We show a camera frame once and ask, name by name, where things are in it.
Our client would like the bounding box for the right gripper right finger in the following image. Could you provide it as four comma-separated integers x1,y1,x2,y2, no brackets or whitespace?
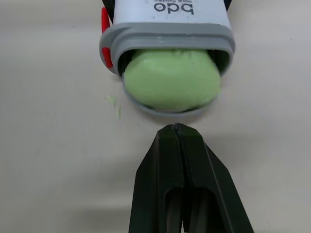
176,122,255,233

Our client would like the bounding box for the white soap case grey rim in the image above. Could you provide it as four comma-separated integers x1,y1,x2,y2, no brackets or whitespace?
99,0,236,121

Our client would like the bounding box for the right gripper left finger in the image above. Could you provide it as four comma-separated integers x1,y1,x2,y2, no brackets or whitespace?
129,123,187,233

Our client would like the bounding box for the green soap bar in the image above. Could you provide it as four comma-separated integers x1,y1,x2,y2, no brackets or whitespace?
122,48,222,110

